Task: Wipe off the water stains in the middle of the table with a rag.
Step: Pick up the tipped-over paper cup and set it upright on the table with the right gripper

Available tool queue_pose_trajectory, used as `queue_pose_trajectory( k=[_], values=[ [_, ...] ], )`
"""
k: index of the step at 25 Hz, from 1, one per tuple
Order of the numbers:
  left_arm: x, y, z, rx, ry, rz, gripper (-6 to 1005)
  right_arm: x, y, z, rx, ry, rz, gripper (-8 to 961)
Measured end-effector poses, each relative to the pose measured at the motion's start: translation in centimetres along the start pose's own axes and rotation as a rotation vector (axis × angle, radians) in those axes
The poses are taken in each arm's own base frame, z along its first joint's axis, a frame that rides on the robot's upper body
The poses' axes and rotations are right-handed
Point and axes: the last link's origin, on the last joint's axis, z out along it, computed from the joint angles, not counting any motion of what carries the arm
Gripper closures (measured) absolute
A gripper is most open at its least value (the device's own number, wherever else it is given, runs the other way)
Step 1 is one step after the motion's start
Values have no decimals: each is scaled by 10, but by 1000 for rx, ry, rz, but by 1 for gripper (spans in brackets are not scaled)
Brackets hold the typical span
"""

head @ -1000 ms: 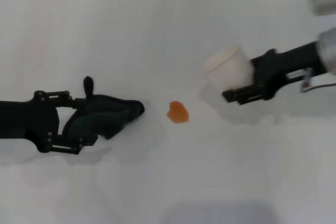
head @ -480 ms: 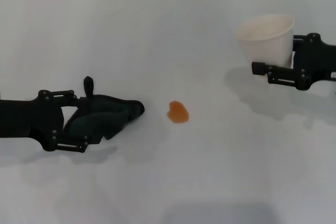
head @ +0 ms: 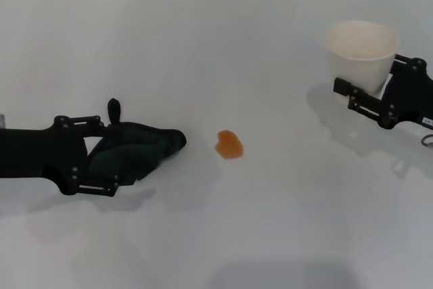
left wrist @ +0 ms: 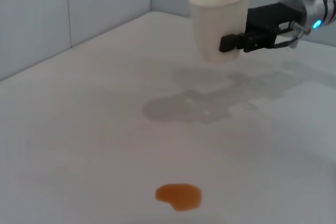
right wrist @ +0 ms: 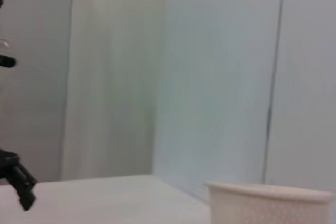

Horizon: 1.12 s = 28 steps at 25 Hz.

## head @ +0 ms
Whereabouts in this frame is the white paper cup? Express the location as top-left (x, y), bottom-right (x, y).
top-left (323, 20), bottom-right (401, 96)

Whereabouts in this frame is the orange-brown liquid stain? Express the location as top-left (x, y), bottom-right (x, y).
top-left (214, 129), bottom-right (245, 161)

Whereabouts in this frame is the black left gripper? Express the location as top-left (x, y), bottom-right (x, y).
top-left (0, 114), bottom-right (120, 198)

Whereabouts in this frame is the dark blue rag with loop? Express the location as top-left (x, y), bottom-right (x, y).
top-left (86, 97), bottom-right (187, 184)

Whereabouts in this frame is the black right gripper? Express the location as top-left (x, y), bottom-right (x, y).
top-left (333, 53), bottom-right (433, 131)

